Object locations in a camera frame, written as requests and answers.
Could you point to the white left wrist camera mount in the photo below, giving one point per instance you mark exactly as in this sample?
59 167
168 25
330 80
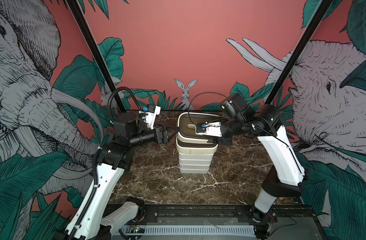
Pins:
149 114

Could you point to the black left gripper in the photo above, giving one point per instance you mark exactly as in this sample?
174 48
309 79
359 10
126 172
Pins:
163 134

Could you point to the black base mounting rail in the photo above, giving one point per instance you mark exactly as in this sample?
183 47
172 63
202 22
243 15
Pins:
155 213

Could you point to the dark brown lid tissue box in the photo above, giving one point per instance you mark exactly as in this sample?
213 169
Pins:
187 123
195 149

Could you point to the wood lid white tissue box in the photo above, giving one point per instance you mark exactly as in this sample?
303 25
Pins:
195 157

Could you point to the white slotted cable duct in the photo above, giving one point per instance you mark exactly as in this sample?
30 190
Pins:
196 230

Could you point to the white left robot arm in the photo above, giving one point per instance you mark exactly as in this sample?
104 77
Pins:
110 162

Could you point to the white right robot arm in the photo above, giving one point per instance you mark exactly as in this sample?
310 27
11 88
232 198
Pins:
286 175

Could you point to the small circuit board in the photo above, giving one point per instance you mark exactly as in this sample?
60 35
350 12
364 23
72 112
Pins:
136 230

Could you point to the black right frame post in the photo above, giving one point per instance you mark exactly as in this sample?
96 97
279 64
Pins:
310 29

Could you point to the black left frame post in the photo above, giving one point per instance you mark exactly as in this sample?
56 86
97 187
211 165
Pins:
107 55

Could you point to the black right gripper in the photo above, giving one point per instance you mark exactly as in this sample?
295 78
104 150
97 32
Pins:
220 142

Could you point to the black frame post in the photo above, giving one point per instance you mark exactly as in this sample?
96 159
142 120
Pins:
107 55
310 29

